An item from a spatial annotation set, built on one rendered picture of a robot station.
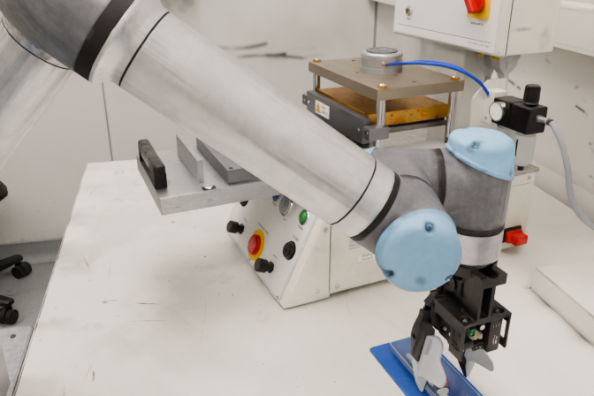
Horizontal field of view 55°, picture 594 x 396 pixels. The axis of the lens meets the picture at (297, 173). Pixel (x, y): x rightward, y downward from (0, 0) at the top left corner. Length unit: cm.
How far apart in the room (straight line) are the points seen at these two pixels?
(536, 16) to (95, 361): 92
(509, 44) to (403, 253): 64
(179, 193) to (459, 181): 45
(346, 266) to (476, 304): 35
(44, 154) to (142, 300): 168
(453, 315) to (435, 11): 65
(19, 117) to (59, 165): 200
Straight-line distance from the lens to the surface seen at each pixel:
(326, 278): 101
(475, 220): 67
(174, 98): 47
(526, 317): 106
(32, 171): 271
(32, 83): 66
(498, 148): 65
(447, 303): 75
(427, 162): 65
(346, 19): 262
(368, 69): 109
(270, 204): 110
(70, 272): 119
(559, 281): 109
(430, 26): 120
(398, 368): 90
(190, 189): 92
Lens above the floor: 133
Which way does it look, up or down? 22 degrees down
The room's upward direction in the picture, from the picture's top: straight up
